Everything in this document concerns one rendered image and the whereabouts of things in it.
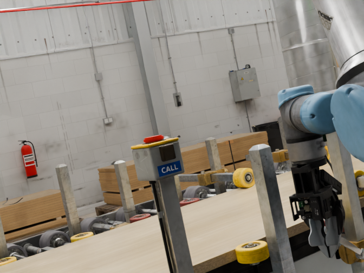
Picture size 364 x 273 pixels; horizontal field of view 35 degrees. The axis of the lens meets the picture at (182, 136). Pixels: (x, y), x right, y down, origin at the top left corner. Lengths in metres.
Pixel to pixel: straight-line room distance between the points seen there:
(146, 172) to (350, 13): 0.48
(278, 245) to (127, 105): 7.81
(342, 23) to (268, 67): 9.56
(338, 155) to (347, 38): 0.62
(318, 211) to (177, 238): 0.29
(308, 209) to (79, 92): 7.70
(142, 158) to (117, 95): 7.88
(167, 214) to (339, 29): 0.48
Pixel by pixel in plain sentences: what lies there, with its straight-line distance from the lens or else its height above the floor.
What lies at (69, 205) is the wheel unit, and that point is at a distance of 2.22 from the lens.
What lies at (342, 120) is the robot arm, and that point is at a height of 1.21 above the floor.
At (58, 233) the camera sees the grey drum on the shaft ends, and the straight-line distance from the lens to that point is 2.62.
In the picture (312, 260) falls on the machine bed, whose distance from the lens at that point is 1.70.
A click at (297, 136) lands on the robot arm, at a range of 1.20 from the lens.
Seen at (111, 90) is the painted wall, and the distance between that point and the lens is 8.97.
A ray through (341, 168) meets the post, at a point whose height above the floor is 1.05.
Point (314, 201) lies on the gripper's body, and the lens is 1.20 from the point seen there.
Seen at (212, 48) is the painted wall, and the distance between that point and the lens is 9.87.
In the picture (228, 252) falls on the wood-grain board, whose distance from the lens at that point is 1.49.
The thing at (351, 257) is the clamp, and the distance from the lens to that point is 1.49.
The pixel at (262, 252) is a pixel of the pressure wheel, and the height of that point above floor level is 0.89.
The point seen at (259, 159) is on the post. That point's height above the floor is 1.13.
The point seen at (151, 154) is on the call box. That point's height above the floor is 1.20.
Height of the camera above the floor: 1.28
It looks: 3 degrees down
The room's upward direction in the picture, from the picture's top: 12 degrees counter-clockwise
